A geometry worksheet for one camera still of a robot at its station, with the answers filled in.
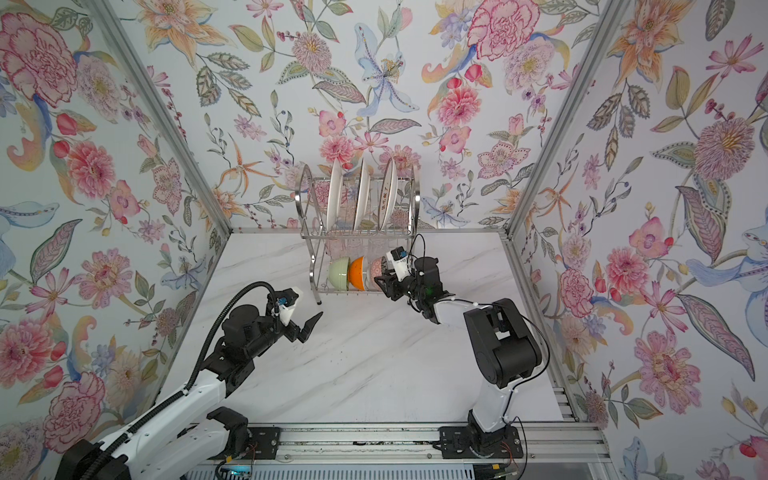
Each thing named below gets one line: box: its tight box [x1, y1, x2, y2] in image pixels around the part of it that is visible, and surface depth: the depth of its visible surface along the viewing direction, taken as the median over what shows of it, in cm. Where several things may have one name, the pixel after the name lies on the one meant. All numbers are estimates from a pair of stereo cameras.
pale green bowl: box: [328, 257, 350, 291], surface depth 94 cm
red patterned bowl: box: [369, 257, 383, 292], surface depth 95 cm
